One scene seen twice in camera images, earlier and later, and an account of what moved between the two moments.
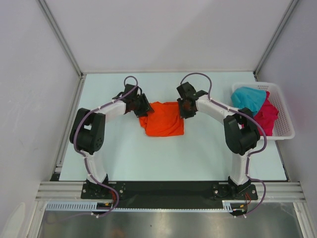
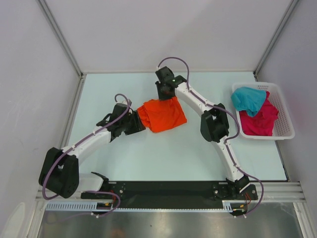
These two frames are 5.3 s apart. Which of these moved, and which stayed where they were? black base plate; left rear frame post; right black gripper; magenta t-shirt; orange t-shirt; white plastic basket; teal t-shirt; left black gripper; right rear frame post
Moved: right black gripper; orange t-shirt; left black gripper
Stayed: black base plate; teal t-shirt; right rear frame post; magenta t-shirt; white plastic basket; left rear frame post
